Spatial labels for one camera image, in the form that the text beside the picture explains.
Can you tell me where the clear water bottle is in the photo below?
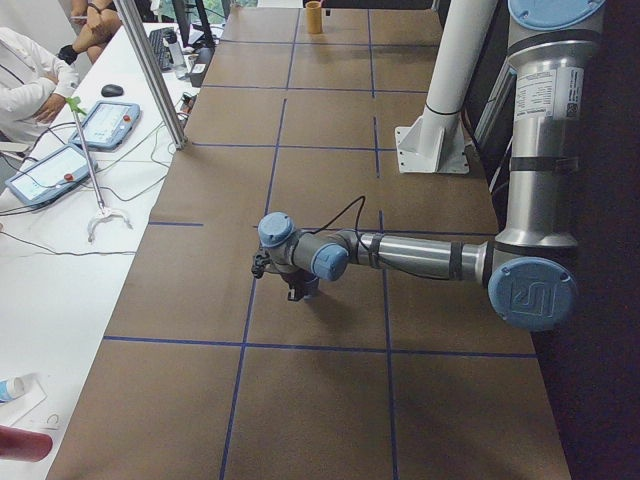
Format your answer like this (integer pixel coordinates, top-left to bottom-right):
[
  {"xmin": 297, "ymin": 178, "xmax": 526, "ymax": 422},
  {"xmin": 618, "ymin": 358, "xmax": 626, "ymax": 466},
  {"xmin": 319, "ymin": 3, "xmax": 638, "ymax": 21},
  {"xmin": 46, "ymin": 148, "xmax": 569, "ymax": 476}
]
[{"xmin": 165, "ymin": 31, "xmax": 189, "ymax": 80}]

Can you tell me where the red cylinder bottle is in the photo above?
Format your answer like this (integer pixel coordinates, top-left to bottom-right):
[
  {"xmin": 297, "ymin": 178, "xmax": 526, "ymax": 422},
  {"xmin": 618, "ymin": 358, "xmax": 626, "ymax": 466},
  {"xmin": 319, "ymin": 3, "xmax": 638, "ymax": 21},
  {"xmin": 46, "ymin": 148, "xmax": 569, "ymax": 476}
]
[{"xmin": 0, "ymin": 426, "xmax": 53, "ymax": 462}]

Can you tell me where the tan bamboo cup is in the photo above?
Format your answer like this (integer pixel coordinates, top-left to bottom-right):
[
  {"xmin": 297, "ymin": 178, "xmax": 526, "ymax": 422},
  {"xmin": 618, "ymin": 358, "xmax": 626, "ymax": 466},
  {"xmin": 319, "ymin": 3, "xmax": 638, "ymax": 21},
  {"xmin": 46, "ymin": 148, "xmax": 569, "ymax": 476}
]
[{"xmin": 305, "ymin": 1, "xmax": 323, "ymax": 35}]

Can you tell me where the white blue tube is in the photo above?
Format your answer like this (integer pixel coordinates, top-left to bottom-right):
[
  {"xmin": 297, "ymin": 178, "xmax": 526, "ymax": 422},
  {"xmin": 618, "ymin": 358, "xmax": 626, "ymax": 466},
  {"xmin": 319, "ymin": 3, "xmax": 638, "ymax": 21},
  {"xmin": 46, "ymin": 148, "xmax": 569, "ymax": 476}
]
[{"xmin": 0, "ymin": 377, "xmax": 26, "ymax": 404}]

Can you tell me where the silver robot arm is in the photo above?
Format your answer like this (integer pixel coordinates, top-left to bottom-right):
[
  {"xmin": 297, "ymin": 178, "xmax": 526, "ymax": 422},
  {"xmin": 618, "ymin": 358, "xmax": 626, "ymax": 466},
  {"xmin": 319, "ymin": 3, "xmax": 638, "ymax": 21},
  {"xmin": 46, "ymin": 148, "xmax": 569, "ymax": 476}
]
[{"xmin": 252, "ymin": 1, "xmax": 605, "ymax": 331}]

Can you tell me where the black computer mouse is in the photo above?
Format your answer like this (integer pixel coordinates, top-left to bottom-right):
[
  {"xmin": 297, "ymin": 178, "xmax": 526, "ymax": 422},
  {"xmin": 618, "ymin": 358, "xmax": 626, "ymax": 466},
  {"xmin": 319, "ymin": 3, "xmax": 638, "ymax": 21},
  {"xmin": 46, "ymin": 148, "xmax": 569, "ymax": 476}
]
[{"xmin": 101, "ymin": 84, "xmax": 124, "ymax": 98}]

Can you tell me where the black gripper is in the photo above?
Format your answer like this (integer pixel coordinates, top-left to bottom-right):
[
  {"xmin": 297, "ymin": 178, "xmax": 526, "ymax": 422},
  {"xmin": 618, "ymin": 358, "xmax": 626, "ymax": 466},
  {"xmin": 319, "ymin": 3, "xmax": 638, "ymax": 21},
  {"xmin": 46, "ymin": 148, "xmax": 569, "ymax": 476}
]
[{"xmin": 280, "ymin": 269, "xmax": 315, "ymax": 302}]

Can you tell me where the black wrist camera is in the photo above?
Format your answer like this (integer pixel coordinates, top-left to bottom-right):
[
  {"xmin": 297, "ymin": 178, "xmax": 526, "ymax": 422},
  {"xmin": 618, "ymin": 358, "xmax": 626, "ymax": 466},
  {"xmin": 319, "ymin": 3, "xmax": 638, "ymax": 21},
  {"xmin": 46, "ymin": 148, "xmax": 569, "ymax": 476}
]
[{"xmin": 251, "ymin": 247, "xmax": 273, "ymax": 279}]

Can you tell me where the far teach pendant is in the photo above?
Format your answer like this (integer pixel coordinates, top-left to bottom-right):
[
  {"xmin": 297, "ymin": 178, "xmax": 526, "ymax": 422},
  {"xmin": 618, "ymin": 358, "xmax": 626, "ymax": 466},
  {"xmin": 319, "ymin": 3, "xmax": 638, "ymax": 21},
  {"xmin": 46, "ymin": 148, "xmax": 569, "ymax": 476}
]
[{"xmin": 79, "ymin": 100, "xmax": 141, "ymax": 151}]

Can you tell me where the reacher grabber tool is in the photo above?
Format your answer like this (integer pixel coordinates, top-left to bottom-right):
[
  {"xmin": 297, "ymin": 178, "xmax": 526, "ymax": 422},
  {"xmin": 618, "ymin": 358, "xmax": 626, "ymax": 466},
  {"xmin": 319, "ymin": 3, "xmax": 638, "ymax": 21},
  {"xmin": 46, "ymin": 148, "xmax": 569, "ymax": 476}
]
[{"xmin": 65, "ymin": 97, "xmax": 132, "ymax": 243}]

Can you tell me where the teach pendant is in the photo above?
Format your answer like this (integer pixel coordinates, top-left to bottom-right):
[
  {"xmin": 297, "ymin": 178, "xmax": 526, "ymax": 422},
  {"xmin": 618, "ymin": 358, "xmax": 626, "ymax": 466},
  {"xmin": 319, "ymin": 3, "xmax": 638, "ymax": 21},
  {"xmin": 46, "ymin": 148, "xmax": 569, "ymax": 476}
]
[
  {"xmin": 79, "ymin": 100, "xmax": 141, "ymax": 151},
  {"xmin": 5, "ymin": 145, "xmax": 89, "ymax": 206}
]

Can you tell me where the seated person in white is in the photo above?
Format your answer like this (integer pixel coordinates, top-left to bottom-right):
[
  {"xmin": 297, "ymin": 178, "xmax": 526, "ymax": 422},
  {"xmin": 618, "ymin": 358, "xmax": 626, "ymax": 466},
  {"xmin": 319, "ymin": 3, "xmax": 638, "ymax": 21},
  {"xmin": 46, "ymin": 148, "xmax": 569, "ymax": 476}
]
[{"xmin": 1, "ymin": 27, "xmax": 80, "ymax": 146}]

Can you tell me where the near teach pendant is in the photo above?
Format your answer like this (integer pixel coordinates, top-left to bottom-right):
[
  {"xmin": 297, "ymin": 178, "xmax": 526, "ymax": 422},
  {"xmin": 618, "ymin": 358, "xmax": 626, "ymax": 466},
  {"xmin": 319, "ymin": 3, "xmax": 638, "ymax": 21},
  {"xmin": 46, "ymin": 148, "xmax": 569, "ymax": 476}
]
[{"xmin": 5, "ymin": 145, "xmax": 89, "ymax": 206}]

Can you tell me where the black keyboard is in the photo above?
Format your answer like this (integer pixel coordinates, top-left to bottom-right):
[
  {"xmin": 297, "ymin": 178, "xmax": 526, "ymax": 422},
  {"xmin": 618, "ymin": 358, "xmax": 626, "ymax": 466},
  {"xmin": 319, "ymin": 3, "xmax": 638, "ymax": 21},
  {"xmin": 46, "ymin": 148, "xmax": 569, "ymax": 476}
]
[{"xmin": 148, "ymin": 27, "xmax": 175, "ymax": 72}]

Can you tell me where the blue plastic cup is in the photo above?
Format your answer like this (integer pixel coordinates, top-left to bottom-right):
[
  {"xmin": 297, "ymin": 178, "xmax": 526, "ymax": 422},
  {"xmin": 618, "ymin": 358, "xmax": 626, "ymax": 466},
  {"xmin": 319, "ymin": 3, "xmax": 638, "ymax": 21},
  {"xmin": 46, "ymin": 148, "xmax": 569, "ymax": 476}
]
[{"xmin": 299, "ymin": 277, "xmax": 319, "ymax": 300}]

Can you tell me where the aluminium frame post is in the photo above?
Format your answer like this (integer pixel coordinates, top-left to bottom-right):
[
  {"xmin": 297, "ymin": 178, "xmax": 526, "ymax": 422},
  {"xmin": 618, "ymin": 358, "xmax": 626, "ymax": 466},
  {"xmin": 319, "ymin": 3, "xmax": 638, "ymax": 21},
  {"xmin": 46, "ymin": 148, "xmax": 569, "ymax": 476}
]
[{"xmin": 114, "ymin": 0, "xmax": 187, "ymax": 150}]

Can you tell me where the white mounting column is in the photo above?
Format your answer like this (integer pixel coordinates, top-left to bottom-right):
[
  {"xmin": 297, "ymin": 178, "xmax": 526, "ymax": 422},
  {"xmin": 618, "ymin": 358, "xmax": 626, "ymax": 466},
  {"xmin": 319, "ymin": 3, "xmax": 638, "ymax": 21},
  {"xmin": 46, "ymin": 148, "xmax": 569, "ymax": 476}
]
[{"xmin": 395, "ymin": 0, "xmax": 498, "ymax": 174}]

